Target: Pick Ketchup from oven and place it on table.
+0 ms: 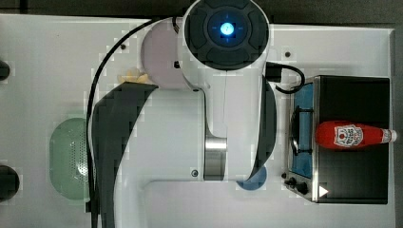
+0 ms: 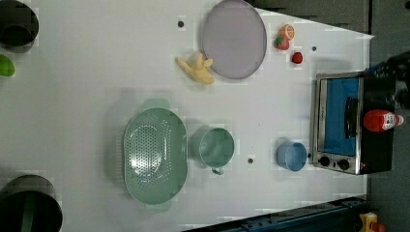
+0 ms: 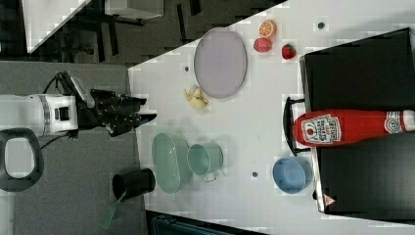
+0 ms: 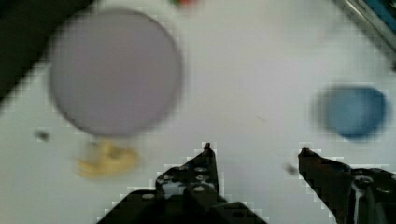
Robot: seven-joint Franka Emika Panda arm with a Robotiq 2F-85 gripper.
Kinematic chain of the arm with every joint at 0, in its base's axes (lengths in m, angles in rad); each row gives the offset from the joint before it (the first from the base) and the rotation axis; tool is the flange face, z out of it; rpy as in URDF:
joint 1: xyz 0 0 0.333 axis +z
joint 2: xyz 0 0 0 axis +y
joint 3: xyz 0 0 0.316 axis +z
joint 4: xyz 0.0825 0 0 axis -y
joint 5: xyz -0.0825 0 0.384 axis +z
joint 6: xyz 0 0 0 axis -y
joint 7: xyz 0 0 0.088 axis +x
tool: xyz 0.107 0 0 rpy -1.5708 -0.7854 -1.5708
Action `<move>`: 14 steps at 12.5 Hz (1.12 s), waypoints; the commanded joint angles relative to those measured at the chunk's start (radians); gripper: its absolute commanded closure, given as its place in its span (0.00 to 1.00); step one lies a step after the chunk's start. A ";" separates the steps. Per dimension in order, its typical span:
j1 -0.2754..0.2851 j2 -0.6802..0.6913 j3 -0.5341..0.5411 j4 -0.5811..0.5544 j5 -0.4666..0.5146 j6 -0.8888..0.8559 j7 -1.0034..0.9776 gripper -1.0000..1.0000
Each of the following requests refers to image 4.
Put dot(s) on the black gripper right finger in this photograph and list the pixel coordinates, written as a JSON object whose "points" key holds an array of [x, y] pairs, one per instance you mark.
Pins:
{"points": [[353, 195]]}

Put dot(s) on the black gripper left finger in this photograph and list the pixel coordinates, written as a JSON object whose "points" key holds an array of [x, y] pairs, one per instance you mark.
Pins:
{"points": [[186, 194]]}

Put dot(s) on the blue bowl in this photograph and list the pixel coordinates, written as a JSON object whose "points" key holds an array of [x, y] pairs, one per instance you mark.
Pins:
{"points": [[352, 112]]}

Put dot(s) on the yellow banana peel toy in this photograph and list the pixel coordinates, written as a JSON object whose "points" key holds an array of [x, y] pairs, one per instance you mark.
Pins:
{"points": [[111, 160]]}

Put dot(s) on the grey round plate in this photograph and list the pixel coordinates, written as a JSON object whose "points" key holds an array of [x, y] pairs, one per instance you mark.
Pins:
{"points": [[114, 72]]}

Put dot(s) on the red strawberry toy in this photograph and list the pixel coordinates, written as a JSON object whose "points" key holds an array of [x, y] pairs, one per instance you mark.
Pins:
{"points": [[184, 3]]}

